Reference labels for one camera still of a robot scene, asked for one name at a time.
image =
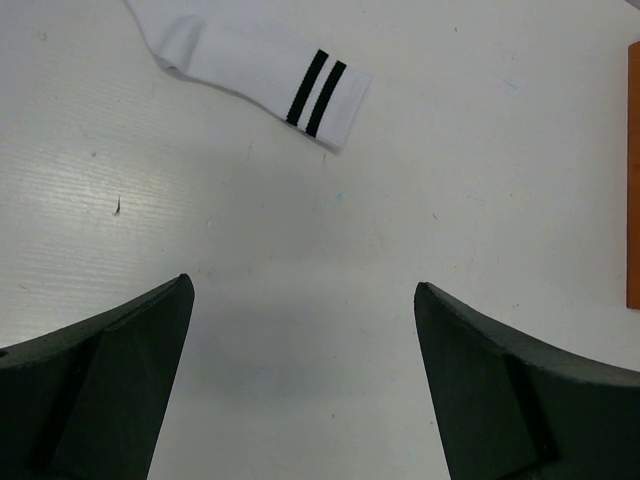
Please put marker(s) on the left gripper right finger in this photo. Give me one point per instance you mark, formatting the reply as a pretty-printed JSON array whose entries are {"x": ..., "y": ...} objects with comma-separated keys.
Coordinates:
[{"x": 510, "y": 406}]

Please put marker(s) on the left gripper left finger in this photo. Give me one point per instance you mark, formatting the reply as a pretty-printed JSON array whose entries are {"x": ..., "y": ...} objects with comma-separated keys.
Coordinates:
[{"x": 88, "y": 401}]

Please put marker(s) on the white sock black stripes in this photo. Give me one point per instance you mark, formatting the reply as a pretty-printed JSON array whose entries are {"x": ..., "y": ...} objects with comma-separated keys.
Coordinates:
[{"x": 239, "y": 47}]

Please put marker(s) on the orange compartment tray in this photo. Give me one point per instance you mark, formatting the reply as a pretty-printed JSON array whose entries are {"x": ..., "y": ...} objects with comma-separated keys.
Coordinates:
[{"x": 632, "y": 247}]

